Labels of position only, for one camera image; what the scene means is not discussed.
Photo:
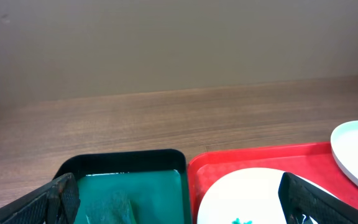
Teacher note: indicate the red plastic tray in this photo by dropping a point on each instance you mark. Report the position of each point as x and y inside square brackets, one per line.
[313, 161]

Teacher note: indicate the white plate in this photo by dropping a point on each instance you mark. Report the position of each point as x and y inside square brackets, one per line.
[243, 196]

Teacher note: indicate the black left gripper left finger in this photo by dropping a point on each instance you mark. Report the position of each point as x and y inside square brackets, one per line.
[55, 202]

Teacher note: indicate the dark green water tray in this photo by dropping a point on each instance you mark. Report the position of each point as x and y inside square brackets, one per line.
[155, 182]

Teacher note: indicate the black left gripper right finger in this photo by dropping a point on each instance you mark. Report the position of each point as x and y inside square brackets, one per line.
[302, 202]

